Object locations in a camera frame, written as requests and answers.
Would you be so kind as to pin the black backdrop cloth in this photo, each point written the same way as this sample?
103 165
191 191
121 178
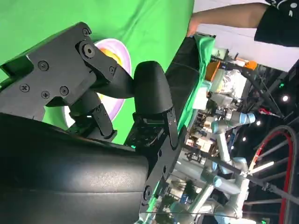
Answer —
184 70

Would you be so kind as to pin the person's hand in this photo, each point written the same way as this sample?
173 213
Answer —
194 26

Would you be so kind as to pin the orange white toy bread roll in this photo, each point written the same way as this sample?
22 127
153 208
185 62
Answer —
109 54

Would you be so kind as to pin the lilac plate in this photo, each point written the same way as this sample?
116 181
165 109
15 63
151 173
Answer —
125 57

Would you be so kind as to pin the black metal frame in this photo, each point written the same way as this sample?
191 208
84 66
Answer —
257 84

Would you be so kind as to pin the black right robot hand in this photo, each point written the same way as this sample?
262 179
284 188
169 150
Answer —
70 175

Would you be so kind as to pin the red and black hoop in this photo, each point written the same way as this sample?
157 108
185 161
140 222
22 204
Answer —
289 163

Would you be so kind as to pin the green table cloth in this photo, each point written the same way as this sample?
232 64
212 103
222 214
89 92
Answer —
140 23

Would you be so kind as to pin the orange box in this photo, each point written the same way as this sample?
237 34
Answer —
212 71

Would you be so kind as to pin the green hanging cloth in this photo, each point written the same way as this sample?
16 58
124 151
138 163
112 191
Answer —
203 53

